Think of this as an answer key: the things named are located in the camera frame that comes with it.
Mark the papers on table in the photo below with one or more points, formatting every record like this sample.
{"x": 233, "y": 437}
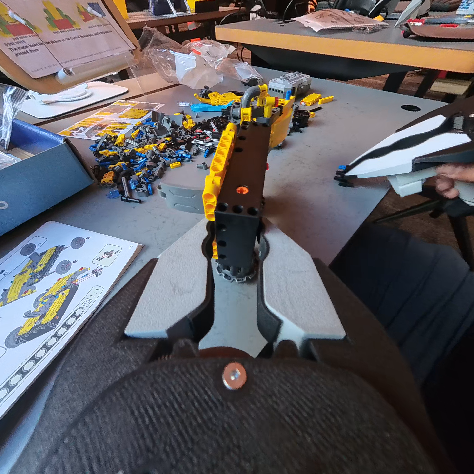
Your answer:
{"x": 337, "y": 18}

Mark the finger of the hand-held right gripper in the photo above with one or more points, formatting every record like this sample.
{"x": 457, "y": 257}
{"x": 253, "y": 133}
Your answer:
{"x": 415, "y": 163}
{"x": 429, "y": 129}

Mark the small connector pin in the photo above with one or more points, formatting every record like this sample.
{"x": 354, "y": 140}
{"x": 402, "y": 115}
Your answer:
{"x": 341, "y": 175}

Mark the pile of loose brick parts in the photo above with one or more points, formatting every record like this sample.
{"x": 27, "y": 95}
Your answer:
{"x": 141, "y": 152}

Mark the clear plastic bags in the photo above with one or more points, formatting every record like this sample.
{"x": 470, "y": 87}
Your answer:
{"x": 192, "y": 63}

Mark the document stand with paper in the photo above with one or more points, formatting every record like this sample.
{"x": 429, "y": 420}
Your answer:
{"x": 52, "y": 37}

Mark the instruction booklet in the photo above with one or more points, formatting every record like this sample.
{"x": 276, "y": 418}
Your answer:
{"x": 52, "y": 296}

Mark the wooden edged table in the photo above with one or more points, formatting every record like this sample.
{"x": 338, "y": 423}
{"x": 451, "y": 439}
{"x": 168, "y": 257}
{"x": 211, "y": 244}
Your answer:
{"x": 355, "y": 48}

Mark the blue cardboard box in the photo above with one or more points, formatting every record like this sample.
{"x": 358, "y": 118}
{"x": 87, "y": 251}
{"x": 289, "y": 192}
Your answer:
{"x": 37, "y": 170}

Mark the white flat tray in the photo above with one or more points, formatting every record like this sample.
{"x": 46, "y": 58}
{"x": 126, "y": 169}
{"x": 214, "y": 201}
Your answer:
{"x": 67, "y": 100}

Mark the yellow printed sheet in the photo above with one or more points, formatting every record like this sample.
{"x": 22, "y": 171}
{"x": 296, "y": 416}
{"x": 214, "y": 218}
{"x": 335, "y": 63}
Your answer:
{"x": 111, "y": 118}

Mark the yellow black brick vehicle model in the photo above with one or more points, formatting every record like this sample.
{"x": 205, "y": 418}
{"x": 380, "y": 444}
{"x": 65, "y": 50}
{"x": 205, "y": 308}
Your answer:
{"x": 244, "y": 163}

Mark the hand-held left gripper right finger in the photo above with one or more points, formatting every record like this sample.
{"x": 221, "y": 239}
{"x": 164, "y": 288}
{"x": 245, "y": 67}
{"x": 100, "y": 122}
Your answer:
{"x": 300, "y": 296}

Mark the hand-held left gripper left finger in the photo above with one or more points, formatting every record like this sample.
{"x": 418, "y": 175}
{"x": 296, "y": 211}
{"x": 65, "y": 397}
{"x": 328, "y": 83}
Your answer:
{"x": 167, "y": 296}

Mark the grey desk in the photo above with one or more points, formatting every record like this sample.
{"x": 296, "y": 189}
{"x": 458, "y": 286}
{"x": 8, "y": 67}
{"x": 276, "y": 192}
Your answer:
{"x": 333, "y": 133}

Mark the person's right hand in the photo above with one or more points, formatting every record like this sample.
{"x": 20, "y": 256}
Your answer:
{"x": 455, "y": 181}

